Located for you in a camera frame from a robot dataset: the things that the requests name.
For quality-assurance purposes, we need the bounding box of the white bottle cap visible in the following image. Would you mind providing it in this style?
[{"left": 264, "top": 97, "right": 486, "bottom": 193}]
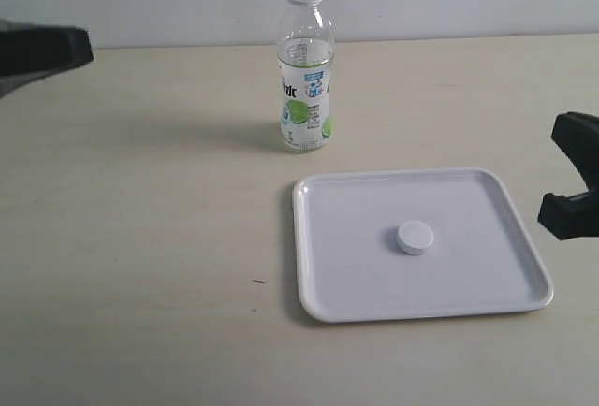
[{"left": 396, "top": 220, "right": 434, "bottom": 255}]

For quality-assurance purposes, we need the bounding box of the clear plastic drink bottle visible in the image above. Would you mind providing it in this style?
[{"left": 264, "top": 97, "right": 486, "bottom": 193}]
[{"left": 277, "top": 0, "right": 335, "bottom": 152}]

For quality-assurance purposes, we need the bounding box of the white plastic tray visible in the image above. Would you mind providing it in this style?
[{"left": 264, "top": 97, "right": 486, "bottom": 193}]
[{"left": 292, "top": 167, "right": 554, "bottom": 323}]

